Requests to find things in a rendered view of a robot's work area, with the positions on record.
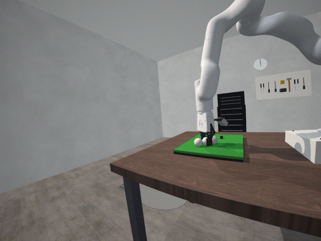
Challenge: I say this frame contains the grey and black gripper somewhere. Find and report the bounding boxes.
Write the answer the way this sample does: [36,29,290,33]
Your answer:
[197,111,215,146]

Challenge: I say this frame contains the green turf mat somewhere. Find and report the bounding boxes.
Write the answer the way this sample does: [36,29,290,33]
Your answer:
[174,134,244,162]

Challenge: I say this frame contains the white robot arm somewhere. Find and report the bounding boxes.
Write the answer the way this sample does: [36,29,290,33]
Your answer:
[194,0,321,112]

